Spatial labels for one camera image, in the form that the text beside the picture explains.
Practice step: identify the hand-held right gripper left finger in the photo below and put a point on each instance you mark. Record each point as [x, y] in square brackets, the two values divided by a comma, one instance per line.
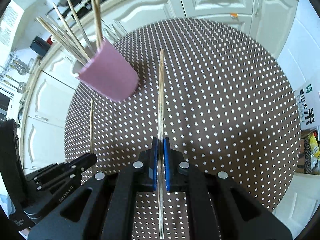
[155, 165]

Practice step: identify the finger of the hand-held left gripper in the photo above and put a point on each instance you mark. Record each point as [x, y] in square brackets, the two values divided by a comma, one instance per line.
[67, 180]
[85, 159]

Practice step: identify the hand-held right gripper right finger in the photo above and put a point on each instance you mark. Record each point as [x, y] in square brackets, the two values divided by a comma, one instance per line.
[166, 165]

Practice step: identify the wooden chopstick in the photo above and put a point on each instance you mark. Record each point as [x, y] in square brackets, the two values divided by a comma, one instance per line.
[161, 92]
[91, 127]

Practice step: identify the pink chopstick cup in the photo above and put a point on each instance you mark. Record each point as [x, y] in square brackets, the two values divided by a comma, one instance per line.
[110, 75]

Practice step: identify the bunch of wooden chopsticks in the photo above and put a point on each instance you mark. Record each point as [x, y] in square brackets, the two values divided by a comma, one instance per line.
[98, 30]

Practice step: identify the steel skimmer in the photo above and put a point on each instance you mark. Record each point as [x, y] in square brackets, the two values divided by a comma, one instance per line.
[20, 86]

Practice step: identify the brown polka-dot tablecloth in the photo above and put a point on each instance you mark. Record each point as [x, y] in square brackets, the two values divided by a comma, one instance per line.
[225, 105]

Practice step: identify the steel ladle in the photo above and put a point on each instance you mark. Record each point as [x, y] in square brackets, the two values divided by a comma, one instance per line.
[21, 68]

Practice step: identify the open cardboard box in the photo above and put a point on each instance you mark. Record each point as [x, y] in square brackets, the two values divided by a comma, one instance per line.
[311, 155]

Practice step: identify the white printed carton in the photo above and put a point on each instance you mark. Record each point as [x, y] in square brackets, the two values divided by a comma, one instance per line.
[308, 105]

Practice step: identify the small orange sticker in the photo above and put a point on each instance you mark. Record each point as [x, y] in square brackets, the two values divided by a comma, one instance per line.
[233, 15]

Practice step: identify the cream wall cabinet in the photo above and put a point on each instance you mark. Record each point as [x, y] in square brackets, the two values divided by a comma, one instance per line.
[10, 22]

